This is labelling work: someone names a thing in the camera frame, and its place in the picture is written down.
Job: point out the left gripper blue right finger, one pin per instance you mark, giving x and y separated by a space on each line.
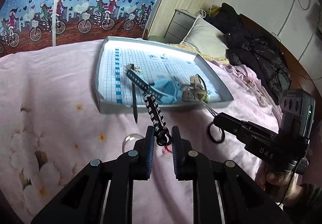
180 149

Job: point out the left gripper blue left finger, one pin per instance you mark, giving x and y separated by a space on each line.
144 160

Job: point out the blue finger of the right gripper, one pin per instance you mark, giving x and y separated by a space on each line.
261 147
243 130

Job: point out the brown hair tie yellow bead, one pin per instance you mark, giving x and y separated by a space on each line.
201 93

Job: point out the light blue kids watch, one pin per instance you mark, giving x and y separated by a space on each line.
168 91

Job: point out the person's right hand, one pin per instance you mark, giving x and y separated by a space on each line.
283 186

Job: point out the wooden headboard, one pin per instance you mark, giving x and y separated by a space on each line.
299 77

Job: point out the beige hair claw clip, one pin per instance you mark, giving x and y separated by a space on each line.
189 90

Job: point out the black hair stick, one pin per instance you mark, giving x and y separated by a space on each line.
135 113

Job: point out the yellow knitted blanket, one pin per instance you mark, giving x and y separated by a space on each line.
193 49

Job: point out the pile of black jackets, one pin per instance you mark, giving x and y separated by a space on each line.
252 48

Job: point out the grey tray with grid paper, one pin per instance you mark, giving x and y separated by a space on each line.
113 81

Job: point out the small silver earrings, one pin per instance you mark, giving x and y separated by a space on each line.
136 69

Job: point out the white pillow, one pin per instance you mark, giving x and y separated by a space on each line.
206 39

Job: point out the pink bed sheet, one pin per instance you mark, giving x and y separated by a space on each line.
51 128

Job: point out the grey drawer nightstand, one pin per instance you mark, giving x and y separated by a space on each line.
179 26

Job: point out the blue fabric wardrobe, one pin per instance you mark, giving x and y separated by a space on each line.
31 25

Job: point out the silver ring bangle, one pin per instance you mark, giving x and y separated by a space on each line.
129 142

